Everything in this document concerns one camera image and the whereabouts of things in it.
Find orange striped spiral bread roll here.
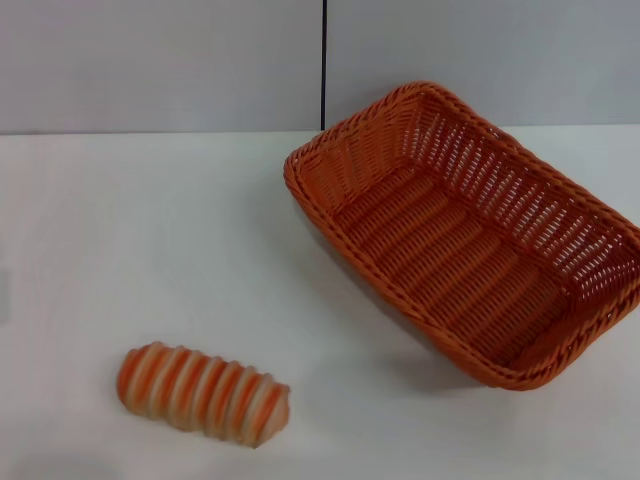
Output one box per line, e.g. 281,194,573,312
116,340,292,449

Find orange woven plastic basket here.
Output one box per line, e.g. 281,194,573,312
283,80,640,392

